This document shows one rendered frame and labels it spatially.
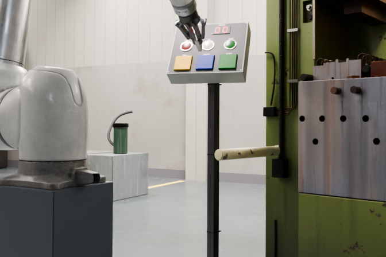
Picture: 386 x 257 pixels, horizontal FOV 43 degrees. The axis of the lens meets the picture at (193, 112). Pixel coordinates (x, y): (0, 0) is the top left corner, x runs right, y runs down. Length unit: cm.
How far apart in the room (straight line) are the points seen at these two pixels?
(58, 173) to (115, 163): 360
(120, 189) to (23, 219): 370
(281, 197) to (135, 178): 286
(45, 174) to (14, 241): 16
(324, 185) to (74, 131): 112
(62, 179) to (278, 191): 137
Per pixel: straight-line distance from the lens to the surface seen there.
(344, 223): 195
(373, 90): 187
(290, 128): 224
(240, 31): 218
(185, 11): 181
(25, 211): 112
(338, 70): 200
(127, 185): 487
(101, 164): 476
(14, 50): 132
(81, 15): 777
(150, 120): 679
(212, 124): 219
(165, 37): 678
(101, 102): 732
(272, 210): 233
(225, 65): 207
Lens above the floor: 74
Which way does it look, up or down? 1 degrees up
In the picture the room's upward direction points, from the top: straight up
